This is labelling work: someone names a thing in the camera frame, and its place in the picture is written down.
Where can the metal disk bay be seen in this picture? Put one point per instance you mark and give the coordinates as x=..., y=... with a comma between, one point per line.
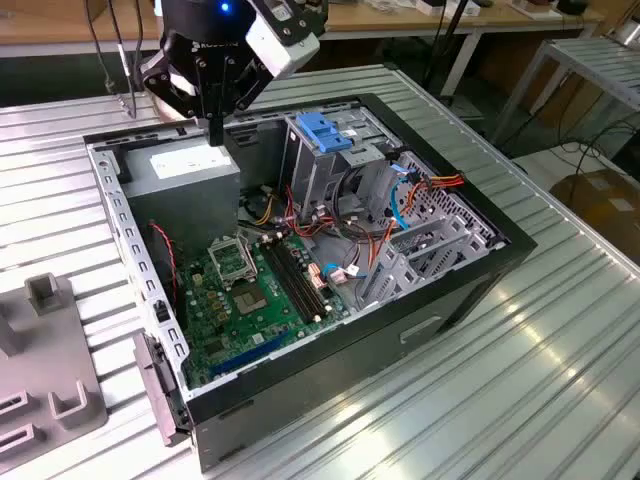
x=395, y=282

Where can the metal optical drive cage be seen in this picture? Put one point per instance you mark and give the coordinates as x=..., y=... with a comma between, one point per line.
x=310, y=175

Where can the black RAM slot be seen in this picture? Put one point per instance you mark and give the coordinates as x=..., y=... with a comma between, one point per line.
x=300, y=279
x=306, y=276
x=287, y=283
x=294, y=281

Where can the metal slat side table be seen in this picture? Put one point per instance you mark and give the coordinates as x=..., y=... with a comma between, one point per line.
x=600, y=60

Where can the brown cardboard box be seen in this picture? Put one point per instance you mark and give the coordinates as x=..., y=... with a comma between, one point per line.
x=605, y=200

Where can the black open PC case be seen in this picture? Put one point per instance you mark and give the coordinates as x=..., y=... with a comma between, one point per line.
x=325, y=380

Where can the black tripod pole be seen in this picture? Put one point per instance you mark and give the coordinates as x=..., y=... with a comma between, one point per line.
x=450, y=40

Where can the green motherboard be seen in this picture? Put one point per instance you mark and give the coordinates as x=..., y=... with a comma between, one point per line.
x=250, y=330

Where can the blue expansion slot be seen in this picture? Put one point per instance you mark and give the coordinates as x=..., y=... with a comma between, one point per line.
x=250, y=355

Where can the orange board connector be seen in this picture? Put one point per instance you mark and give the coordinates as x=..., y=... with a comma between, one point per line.
x=316, y=277

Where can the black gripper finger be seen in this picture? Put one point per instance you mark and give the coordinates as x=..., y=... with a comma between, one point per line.
x=200, y=90
x=220, y=100

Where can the small black device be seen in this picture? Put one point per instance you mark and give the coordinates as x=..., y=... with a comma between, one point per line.
x=572, y=6

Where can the grey parts rack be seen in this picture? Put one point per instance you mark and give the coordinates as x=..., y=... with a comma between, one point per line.
x=50, y=360

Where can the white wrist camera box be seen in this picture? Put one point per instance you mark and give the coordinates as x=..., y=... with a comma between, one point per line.
x=285, y=45

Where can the wooden desk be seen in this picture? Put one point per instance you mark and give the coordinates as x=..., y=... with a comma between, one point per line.
x=390, y=22

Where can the grey power supply unit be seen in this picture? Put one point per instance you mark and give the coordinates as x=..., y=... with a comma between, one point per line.
x=185, y=200

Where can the blue plastic drive latch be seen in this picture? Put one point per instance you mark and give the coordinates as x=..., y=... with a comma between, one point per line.
x=320, y=132

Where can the CPU socket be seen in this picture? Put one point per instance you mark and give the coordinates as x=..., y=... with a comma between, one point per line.
x=248, y=300

